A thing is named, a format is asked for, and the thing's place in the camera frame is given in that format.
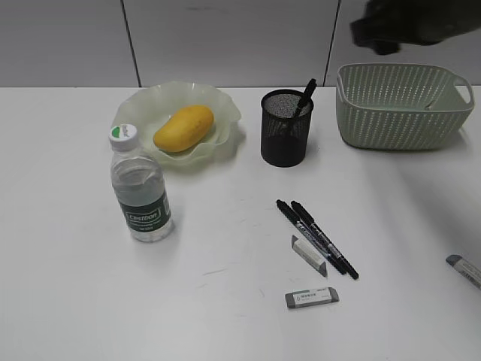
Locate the green frosted wavy plate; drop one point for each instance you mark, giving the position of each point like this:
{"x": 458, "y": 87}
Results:
{"x": 151, "y": 108}

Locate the yellow mango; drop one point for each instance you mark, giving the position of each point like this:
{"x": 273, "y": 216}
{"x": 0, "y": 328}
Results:
{"x": 184, "y": 129}

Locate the clear water bottle green label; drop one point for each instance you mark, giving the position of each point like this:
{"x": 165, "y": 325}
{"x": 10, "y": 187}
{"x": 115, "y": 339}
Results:
{"x": 139, "y": 186}

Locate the green plastic woven basket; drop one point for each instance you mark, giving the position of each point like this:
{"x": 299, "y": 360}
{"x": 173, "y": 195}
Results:
{"x": 381, "y": 106}

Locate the waste paper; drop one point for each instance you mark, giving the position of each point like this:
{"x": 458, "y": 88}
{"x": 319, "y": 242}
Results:
{"x": 432, "y": 106}

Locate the black mesh pen holder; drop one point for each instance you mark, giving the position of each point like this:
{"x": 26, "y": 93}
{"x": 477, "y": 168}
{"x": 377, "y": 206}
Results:
{"x": 284, "y": 133}

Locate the grey white eraser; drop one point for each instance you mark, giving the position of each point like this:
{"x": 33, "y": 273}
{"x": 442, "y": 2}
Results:
{"x": 466, "y": 269}
{"x": 311, "y": 297}
{"x": 309, "y": 254}

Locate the black marker pen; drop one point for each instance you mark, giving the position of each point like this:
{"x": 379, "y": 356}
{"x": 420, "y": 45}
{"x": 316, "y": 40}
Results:
{"x": 299, "y": 225}
{"x": 305, "y": 98}
{"x": 323, "y": 238}

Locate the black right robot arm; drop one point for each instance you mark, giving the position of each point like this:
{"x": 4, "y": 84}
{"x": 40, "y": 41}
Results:
{"x": 387, "y": 25}

